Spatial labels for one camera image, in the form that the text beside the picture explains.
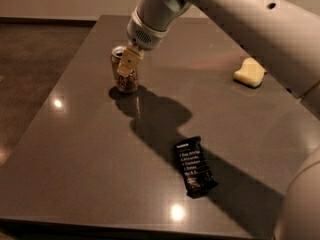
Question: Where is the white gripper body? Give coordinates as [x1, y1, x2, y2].
[127, 9, 169, 50]

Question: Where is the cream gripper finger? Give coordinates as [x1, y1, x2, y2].
[117, 44, 144, 77]

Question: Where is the orange soda can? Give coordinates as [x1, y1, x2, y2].
[110, 45, 138, 94]

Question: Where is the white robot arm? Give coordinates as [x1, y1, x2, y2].
[118, 0, 320, 240]

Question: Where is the yellow sponge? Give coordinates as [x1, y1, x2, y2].
[233, 57, 266, 88]

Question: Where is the black snack bar wrapper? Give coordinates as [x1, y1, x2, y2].
[174, 136, 218, 198]

